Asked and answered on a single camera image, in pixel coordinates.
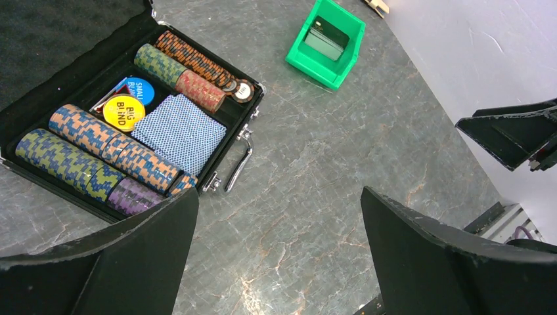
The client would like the orange blue chip row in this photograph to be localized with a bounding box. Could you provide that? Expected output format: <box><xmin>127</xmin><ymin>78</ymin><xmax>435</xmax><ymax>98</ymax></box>
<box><xmin>48</xmin><ymin>104</ymin><xmax>199</xmax><ymax>196</ymax></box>

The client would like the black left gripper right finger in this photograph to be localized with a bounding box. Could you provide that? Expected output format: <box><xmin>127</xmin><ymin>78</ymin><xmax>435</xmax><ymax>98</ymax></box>
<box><xmin>361</xmin><ymin>187</ymin><xmax>556</xmax><ymax>314</ymax></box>

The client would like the black poker chip case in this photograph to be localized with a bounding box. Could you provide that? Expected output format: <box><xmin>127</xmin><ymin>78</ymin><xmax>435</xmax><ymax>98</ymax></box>
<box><xmin>1</xmin><ymin>1</ymin><xmax>265</xmax><ymax>222</ymax></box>

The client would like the blue patterned playing card deck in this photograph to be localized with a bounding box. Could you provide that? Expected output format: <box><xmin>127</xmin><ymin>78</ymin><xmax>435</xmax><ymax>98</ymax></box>
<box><xmin>131</xmin><ymin>94</ymin><xmax>227</xmax><ymax>177</ymax></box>

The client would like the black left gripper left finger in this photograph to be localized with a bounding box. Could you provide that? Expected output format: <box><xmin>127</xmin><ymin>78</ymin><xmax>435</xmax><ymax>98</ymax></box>
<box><xmin>1</xmin><ymin>189</ymin><xmax>199</xmax><ymax>314</ymax></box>

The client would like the green red chip row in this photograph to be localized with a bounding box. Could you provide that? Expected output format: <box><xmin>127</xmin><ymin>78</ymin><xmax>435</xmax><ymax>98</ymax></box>
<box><xmin>133</xmin><ymin>43</ymin><xmax>226</xmax><ymax>113</ymax></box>

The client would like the beige card holder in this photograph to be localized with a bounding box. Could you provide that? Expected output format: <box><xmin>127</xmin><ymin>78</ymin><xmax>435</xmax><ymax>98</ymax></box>
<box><xmin>365</xmin><ymin>0</ymin><xmax>390</xmax><ymax>18</ymax></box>

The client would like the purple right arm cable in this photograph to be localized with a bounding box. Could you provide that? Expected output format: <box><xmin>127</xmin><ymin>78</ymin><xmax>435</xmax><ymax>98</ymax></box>
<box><xmin>511</xmin><ymin>225</ymin><xmax>535</xmax><ymax>241</ymax></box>

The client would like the blue small blind button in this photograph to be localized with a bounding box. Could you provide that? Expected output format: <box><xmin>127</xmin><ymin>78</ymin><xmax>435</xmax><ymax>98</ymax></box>
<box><xmin>123</xmin><ymin>77</ymin><xmax>155</xmax><ymax>106</ymax></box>

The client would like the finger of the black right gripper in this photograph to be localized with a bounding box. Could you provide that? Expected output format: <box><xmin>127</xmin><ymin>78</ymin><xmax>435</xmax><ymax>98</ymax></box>
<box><xmin>456</xmin><ymin>98</ymin><xmax>556</xmax><ymax>171</ymax></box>

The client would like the purple chip stack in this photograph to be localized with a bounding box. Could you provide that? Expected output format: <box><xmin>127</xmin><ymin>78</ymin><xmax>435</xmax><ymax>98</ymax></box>
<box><xmin>106</xmin><ymin>177</ymin><xmax>165</xmax><ymax>217</ymax></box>

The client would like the green plastic bin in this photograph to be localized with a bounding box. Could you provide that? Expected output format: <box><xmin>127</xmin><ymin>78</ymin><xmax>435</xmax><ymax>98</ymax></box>
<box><xmin>286</xmin><ymin>0</ymin><xmax>366</xmax><ymax>90</ymax></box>

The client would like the green blue chip row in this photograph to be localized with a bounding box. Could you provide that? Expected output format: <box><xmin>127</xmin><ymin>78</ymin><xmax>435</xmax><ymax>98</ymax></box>
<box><xmin>15</xmin><ymin>129</ymin><xmax>127</xmax><ymax>203</ymax></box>

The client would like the orange black chip row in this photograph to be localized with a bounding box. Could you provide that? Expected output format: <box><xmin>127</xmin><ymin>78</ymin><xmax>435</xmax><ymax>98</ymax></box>
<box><xmin>155</xmin><ymin>31</ymin><xmax>255</xmax><ymax>103</ymax></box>

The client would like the yellow big blind button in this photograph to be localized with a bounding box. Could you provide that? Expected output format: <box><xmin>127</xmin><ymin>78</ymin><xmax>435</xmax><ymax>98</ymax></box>
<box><xmin>102</xmin><ymin>94</ymin><xmax>146</xmax><ymax>132</ymax></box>

